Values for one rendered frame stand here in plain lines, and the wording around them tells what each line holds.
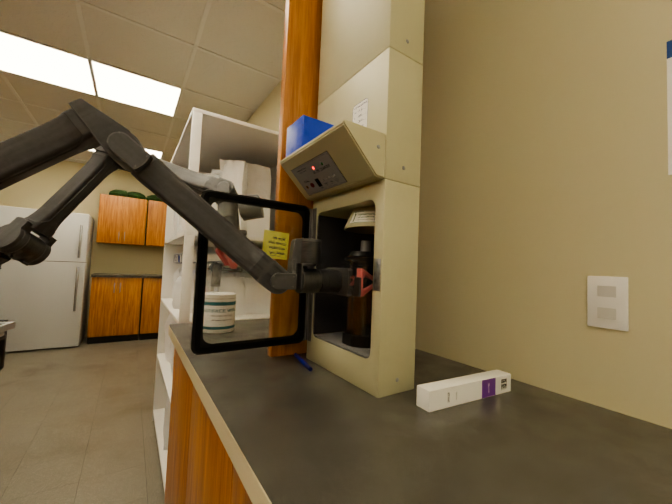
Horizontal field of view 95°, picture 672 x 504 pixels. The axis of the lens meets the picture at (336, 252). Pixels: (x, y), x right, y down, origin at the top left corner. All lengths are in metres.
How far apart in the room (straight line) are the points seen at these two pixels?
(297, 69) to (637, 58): 0.85
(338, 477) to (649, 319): 0.69
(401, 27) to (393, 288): 0.60
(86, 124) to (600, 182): 1.06
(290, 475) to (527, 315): 0.71
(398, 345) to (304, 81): 0.85
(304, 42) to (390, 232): 0.74
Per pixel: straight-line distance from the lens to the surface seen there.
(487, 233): 1.03
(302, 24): 1.23
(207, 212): 0.68
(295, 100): 1.09
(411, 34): 0.91
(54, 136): 0.75
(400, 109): 0.79
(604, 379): 0.94
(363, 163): 0.69
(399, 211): 0.72
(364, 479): 0.50
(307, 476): 0.50
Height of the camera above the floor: 1.21
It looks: 3 degrees up
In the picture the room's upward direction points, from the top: 2 degrees clockwise
